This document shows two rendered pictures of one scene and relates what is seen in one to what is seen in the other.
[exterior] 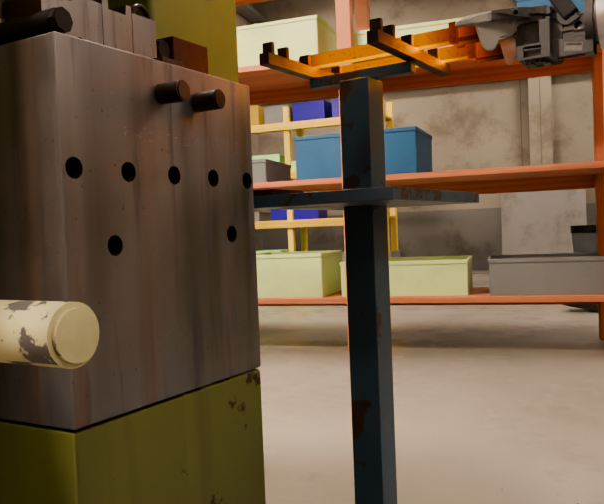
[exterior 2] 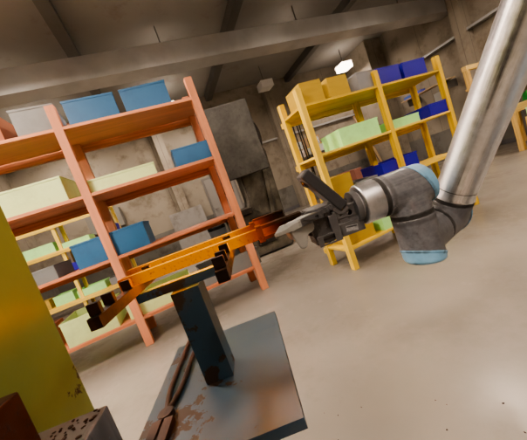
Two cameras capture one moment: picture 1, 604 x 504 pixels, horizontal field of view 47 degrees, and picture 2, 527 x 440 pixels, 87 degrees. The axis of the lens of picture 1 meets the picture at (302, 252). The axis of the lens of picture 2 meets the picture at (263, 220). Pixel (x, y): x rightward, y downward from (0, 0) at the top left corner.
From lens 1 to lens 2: 81 cm
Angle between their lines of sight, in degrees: 35
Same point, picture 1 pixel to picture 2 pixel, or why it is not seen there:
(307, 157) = (82, 255)
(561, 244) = (202, 236)
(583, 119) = (193, 185)
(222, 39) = (17, 293)
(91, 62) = not seen: outside the picture
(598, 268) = (245, 257)
